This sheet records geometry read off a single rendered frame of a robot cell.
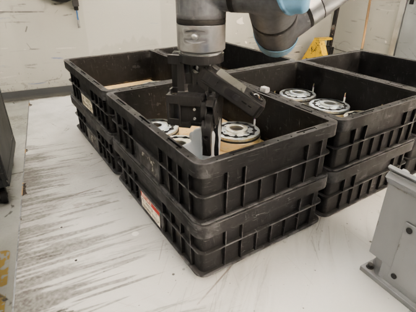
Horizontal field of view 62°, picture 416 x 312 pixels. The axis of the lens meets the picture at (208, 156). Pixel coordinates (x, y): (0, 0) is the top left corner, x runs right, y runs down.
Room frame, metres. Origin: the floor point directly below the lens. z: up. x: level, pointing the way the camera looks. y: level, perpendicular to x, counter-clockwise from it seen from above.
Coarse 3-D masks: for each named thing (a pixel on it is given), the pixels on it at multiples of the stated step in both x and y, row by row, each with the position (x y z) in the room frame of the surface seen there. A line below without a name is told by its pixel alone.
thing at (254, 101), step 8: (208, 72) 0.54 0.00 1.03; (216, 72) 0.54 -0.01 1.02; (224, 72) 0.57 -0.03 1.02; (200, 80) 0.54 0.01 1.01; (208, 80) 0.54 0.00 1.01; (216, 80) 0.54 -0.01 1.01; (224, 80) 0.53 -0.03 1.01; (232, 80) 0.55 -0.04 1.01; (216, 88) 0.54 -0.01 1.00; (224, 88) 0.53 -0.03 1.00; (232, 88) 0.53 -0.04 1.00; (240, 88) 0.54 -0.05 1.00; (248, 88) 0.57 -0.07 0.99; (224, 96) 0.53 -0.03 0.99; (232, 96) 0.53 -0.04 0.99; (240, 96) 0.53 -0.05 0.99; (248, 96) 0.53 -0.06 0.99; (256, 96) 0.54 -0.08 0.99; (240, 104) 0.53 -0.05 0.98; (248, 104) 0.52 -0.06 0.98; (256, 104) 0.52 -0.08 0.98; (264, 104) 0.54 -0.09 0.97; (248, 112) 0.52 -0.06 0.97; (256, 112) 0.52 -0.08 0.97
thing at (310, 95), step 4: (280, 92) 0.96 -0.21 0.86; (284, 92) 0.97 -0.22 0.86; (288, 92) 0.96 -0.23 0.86; (308, 92) 0.96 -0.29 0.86; (312, 92) 0.96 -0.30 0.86; (284, 96) 0.93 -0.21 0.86; (288, 96) 0.93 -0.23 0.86; (292, 96) 0.93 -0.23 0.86; (296, 96) 0.93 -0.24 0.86; (300, 96) 0.93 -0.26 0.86; (304, 96) 0.93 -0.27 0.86; (308, 96) 0.93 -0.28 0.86; (312, 96) 0.93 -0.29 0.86; (296, 100) 0.91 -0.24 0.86; (300, 100) 0.90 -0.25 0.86; (304, 100) 0.90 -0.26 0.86; (308, 100) 0.91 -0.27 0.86
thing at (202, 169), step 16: (112, 96) 0.72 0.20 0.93; (272, 96) 0.72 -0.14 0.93; (128, 112) 0.62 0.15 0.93; (304, 112) 0.63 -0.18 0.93; (144, 128) 0.56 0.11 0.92; (320, 128) 0.54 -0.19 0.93; (336, 128) 0.57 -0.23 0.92; (160, 144) 0.51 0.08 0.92; (176, 144) 0.48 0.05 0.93; (256, 144) 0.48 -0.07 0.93; (272, 144) 0.48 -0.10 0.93; (288, 144) 0.50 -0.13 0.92; (304, 144) 0.52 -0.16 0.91; (176, 160) 0.46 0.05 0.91; (192, 160) 0.43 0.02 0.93; (208, 160) 0.43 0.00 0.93; (224, 160) 0.43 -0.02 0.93; (240, 160) 0.45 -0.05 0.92; (256, 160) 0.47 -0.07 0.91; (208, 176) 0.42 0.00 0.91
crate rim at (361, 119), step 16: (272, 64) 1.01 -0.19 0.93; (288, 64) 1.03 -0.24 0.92; (304, 64) 1.03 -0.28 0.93; (240, 80) 0.84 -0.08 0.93; (368, 80) 0.85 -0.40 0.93; (320, 112) 0.62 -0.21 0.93; (368, 112) 0.62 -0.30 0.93; (384, 112) 0.64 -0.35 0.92; (400, 112) 0.67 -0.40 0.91; (352, 128) 0.59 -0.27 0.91
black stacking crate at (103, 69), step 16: (80, 64) 1.10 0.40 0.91; (96, 64) 1.12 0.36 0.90; (112, 64) 1.15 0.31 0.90; (128, 64) 1.18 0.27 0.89; (144, 64) 1.21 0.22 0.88; (160, 64) 1.16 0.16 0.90; (112, 80) 1.15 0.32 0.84; (128, 80) 1.18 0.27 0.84; (160, 80) 1.16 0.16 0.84; (80, 96) 0.99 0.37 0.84; (96, 96) 0.84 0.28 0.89; (96, 112) 0.87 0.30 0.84; (112, 112) 0.77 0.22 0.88; (112, 128) 0.77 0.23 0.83
